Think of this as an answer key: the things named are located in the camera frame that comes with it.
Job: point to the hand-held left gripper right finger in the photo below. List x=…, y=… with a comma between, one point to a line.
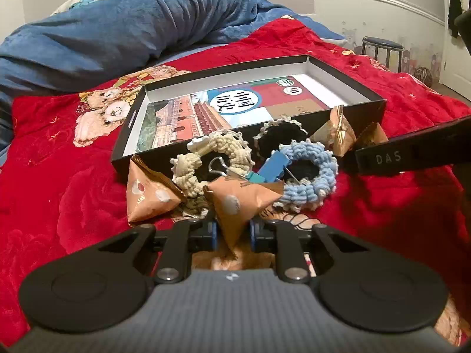
x=253, y=236

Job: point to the beige crocheted scrunchie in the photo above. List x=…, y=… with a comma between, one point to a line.
x=230, y=147

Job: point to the light blue bedsheet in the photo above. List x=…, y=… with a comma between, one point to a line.
x=191, y=53

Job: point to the colourful picture book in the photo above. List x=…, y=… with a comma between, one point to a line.
x=235, y=114

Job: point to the black cardboard box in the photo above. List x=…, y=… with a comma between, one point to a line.
x=136, y=117

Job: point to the white hair clip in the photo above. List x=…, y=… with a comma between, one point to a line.
x=197, y=144

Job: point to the brown ball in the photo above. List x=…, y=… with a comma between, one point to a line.
x=424, y=75

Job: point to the red printed blanket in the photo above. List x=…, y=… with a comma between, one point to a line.
x=66, y=176

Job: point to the orange triangular snack packet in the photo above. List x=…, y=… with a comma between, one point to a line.
x=373, y=134
x=241, y=202
x=147, y=195
x=333, y=132

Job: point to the dark hanging clothes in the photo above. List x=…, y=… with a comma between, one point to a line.
x=458, y=0

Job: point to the blue binder clip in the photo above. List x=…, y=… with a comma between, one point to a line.
x=274, y=165

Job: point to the round metal stool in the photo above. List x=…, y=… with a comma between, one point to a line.
x=382, y=44

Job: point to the black scrunchie with beige edge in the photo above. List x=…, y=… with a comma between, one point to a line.
x=281, y=132

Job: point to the floral pillow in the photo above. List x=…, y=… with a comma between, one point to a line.
x=79, y=0

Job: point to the small teal binder clip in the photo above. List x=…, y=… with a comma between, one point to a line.
x=254, y=176

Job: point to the blue plush blanket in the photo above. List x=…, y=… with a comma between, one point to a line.
x=110, y=33

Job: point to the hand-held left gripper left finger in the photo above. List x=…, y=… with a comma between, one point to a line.
x=213, y=236

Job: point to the blue crocheted scrunchie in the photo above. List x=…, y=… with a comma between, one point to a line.
x=323, y=172

